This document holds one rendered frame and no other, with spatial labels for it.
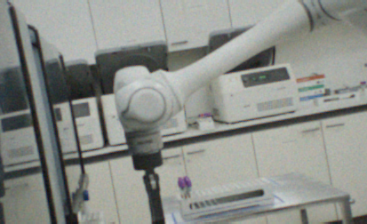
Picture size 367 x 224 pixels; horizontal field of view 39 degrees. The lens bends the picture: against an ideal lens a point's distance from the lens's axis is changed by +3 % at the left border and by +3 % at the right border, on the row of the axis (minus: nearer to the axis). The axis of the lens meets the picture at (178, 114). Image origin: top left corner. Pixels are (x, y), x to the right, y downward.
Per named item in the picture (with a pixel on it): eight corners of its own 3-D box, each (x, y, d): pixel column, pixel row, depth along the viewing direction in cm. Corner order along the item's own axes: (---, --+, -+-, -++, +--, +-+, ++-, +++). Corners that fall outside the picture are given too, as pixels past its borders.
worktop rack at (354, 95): (318, 107, 378) (317, 99, 378) (315, 106, 388) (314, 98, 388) (360, 100, 378) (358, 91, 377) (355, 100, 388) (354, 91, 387)
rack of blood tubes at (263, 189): (182, 220, 156) (179, 200, 156) (179, 212, 166) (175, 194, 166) (275, 202, 159) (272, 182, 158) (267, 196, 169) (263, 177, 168)
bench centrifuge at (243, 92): (227, 124, 358) (211, 28, 354) (211, 121, 419) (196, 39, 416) (303, 111, 365) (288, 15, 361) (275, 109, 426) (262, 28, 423)
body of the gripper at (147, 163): (130, 153, 128) (136, 188, 128) (131, 156, 120) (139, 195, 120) (159, 148, 129) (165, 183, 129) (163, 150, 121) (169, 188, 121)
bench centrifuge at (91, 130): (19, 164, 339) (0, 68, 336) (35, 154, 401) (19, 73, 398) (104, 148, 345) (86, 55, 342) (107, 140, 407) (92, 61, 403)
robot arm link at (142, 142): (123, 134, 119) (129, 158, 119) (162, 127, 120) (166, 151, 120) (123, 132, 128) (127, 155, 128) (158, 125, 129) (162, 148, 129)
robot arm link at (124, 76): (119, 132, 128) (122, 135, 115) (107, 71, 128) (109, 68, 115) (160, 124, 130) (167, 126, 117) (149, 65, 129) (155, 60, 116)
